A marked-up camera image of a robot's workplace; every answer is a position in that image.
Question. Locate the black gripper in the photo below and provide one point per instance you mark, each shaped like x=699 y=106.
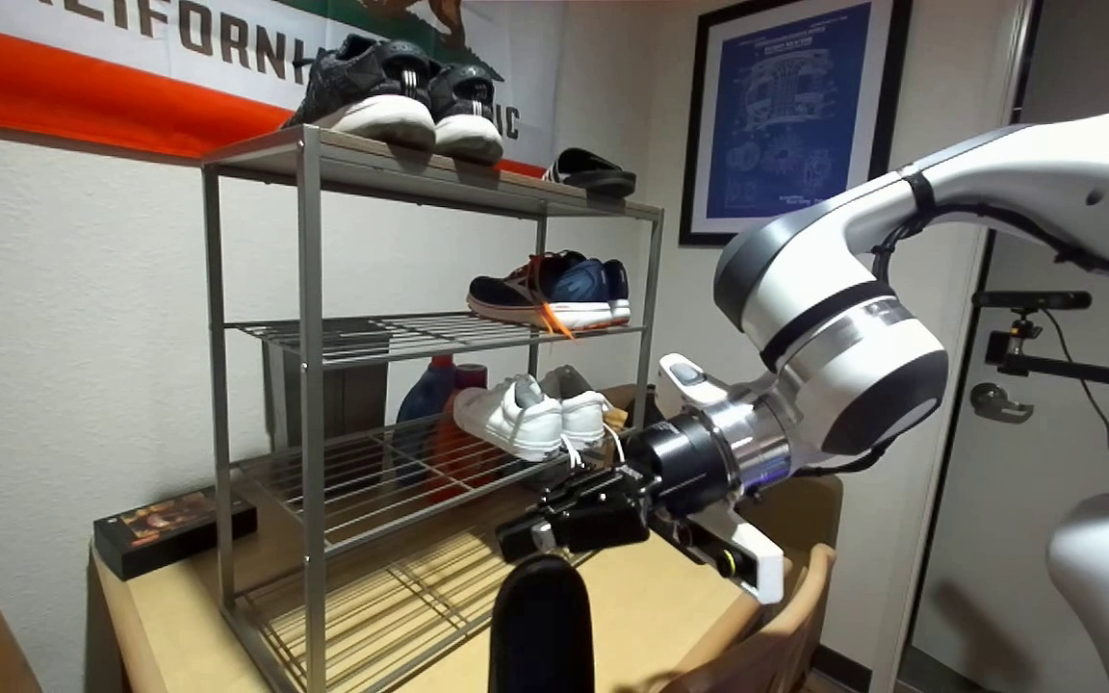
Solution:
x=596 y=506

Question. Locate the plain black slide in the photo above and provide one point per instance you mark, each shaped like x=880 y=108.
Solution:
x=596 y=172

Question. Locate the black camera mount rod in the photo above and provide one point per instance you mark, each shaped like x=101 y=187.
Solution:
x=1041 y=358

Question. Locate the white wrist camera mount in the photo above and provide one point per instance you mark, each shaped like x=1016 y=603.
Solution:
x=749 y=550

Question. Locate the white door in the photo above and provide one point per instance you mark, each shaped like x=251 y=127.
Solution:
x=1003 y=539

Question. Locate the black slide with white stripes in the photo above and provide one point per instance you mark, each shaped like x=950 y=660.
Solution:
x=540 y=627

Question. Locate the dark patterned box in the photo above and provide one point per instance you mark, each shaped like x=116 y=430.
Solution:
x=172 y=531

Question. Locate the grey storage bin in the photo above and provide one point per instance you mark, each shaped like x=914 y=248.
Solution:
x=325 y=377

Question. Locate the California Republic flag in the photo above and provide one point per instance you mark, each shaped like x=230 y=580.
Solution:
x=107 y=78

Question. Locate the grey metal shoe rack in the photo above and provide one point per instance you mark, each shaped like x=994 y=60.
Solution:
x=311 y=387

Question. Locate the black sneaker with white sole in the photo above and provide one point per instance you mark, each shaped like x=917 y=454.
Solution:
x=466 y=117
x=366 y=97

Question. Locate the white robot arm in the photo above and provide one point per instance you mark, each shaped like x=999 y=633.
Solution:
x=866 y=332

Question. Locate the framed blue poster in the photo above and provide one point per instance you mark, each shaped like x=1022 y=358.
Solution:
x=787 y=117

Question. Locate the navy blue sneaker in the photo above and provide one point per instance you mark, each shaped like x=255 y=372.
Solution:
x=516 y=298
x=596 y=292

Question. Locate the blue red sneaker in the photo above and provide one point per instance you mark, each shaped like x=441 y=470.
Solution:
x=441 y=387

